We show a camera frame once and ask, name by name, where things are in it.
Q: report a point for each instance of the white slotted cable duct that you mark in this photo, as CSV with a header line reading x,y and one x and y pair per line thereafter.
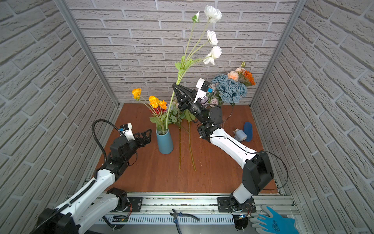
x,y
166,219

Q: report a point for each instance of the teal ceramic vase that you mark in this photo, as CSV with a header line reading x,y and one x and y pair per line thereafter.
x,y
165,144

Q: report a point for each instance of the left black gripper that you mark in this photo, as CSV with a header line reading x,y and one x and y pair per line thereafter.
x,y
140,138

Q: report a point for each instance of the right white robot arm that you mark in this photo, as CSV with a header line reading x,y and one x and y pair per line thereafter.
x,y
257,169

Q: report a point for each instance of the orange white small bouquet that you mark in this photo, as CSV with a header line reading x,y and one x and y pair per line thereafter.
x,y
151,103

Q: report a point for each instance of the blue hydrangea white bouquet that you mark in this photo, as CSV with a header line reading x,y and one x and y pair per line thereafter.
x,y
190,118

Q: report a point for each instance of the blue oval object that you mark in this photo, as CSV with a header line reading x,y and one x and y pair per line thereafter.
x,y
248,130

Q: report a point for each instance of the blue grey work glove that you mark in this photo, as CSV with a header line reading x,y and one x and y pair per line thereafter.
x,y
272,223

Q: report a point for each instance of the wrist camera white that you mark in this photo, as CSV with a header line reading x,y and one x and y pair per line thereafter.
x,y
203,87
126,131

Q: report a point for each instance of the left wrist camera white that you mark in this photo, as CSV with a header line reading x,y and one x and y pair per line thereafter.
x,y
126,131

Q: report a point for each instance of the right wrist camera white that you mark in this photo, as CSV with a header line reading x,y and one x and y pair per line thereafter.
x,y
203,87

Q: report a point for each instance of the white poppy stem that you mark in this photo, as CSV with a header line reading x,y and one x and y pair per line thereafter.
x,y
212,15

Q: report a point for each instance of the dusty blue rose bouquet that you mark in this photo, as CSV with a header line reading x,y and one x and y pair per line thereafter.
x,y
231,91

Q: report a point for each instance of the white lilac mixed bouquet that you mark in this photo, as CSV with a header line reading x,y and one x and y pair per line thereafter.
x,y
212,97

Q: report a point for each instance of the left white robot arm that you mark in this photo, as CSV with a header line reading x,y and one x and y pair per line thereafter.
x,y
81,211

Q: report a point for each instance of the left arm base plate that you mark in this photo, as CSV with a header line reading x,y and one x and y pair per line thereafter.
x,y
129,204

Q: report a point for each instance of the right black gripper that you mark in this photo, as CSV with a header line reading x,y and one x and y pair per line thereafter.
x,y
185,102

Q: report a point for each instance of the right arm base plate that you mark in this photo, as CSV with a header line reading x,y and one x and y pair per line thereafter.
x,y
230,205

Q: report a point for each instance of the red gerbera stem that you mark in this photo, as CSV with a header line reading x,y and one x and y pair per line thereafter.
x,y
158,119

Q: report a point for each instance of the orange gerbera stem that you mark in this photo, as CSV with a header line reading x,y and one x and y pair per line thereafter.
x,y
249,77

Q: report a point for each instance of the peach rose stem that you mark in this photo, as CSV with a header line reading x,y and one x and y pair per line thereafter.
x,y
234,75

